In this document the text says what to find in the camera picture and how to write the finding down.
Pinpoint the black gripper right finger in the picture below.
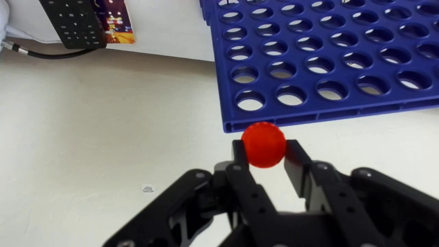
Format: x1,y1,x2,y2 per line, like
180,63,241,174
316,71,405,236
276,139,439,247

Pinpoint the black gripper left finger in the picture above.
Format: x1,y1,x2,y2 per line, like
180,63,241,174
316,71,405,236
102,139,278,247

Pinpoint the red game disc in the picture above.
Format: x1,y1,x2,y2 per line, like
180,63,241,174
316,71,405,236
241,121,289,170

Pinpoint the blue connect four grid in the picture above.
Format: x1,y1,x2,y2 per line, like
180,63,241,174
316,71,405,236
200,0,439,135

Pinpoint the thin black power cable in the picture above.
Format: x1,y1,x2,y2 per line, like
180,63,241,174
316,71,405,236
0,37,102,60

